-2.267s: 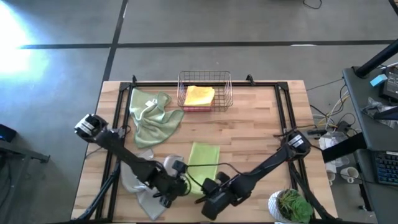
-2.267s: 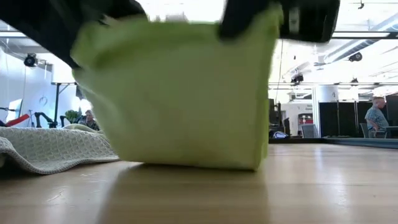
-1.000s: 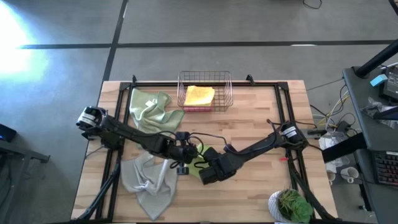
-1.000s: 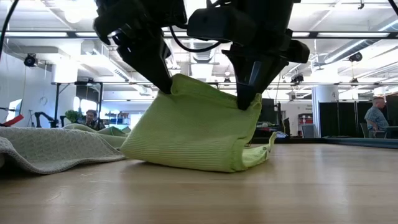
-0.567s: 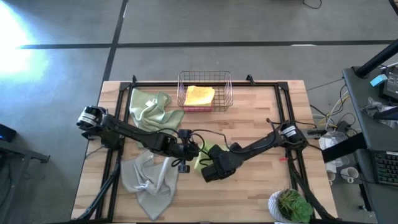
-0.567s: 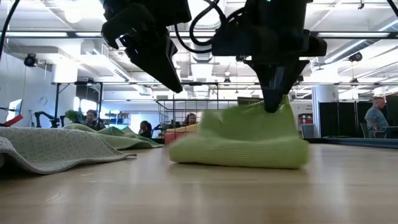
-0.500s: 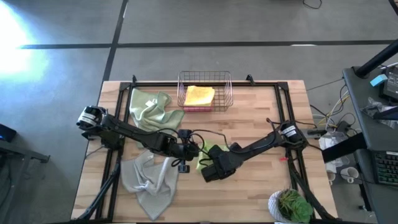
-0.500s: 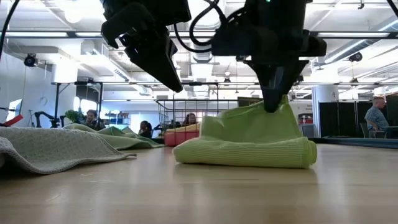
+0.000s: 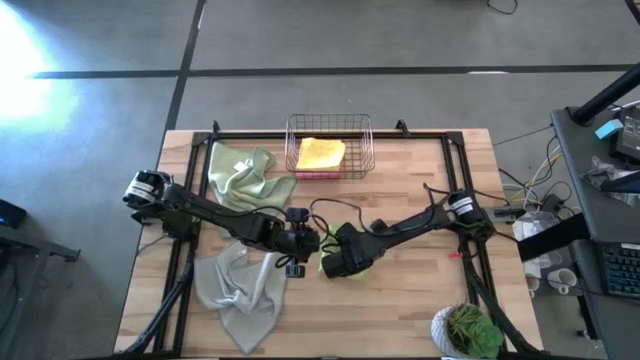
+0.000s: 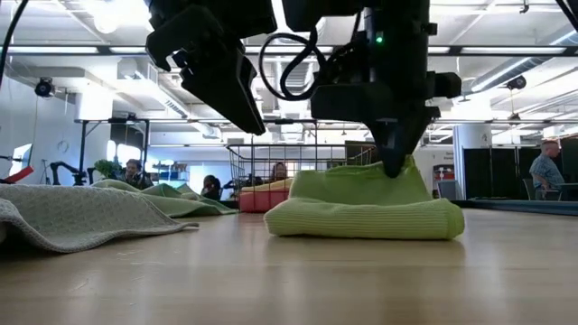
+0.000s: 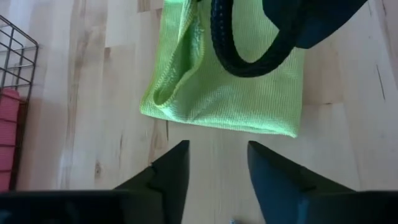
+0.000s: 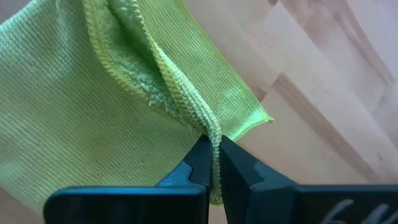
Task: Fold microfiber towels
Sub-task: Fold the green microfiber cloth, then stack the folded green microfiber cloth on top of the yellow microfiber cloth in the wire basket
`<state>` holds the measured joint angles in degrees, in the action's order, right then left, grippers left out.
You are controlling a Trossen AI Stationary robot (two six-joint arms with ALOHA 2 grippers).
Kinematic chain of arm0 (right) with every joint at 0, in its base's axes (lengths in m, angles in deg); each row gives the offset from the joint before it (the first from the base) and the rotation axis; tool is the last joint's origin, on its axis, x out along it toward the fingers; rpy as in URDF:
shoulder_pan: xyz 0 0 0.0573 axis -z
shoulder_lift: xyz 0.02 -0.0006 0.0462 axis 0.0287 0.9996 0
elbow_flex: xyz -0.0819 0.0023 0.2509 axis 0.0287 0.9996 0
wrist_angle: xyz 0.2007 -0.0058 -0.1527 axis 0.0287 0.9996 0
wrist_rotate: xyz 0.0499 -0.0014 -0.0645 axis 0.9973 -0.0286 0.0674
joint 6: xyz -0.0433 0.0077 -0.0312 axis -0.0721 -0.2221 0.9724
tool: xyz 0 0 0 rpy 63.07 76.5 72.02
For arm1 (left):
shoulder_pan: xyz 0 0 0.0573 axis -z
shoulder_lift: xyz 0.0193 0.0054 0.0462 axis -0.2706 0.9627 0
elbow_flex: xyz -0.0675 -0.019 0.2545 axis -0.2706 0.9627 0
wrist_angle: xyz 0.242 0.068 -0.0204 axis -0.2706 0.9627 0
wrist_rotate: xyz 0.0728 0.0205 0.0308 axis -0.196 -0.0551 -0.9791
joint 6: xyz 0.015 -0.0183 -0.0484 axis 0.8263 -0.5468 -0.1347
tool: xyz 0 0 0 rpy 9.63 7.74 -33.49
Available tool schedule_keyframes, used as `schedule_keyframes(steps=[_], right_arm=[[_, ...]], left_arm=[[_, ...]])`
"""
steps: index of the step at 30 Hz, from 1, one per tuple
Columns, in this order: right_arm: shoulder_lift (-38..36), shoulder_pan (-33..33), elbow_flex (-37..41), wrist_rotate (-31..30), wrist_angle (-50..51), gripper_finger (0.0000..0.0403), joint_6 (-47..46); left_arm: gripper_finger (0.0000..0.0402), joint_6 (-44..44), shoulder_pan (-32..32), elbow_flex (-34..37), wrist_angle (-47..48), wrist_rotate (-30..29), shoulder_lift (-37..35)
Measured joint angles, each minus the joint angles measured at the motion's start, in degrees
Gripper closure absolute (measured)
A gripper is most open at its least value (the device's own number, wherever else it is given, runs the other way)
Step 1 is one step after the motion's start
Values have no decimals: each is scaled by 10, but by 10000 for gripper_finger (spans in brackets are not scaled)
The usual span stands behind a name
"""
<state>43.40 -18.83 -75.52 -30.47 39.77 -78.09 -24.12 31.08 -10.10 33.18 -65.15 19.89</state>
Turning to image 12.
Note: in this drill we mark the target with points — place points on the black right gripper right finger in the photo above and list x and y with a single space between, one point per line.
248 193

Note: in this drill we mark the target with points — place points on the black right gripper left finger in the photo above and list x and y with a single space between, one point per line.
174 202

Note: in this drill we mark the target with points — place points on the lime green microfiber towel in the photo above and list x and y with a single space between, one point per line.
77 109

